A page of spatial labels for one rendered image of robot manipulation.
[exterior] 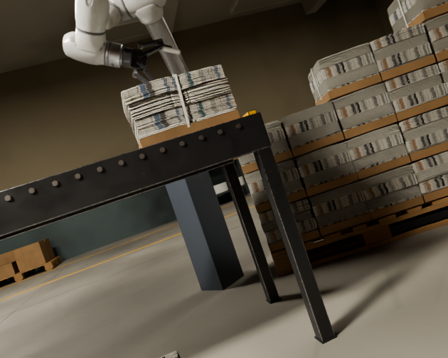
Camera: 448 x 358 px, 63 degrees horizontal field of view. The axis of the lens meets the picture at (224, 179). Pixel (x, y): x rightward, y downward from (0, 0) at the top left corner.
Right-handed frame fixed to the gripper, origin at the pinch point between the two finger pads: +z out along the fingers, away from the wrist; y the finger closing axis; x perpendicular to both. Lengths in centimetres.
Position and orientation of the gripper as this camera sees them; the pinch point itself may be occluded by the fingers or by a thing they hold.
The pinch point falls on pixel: (175, 68)
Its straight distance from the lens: 152.5
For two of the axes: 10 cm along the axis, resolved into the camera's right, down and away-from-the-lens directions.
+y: -1.4, 9.9, -1.0
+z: 9.7, 1.6, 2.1
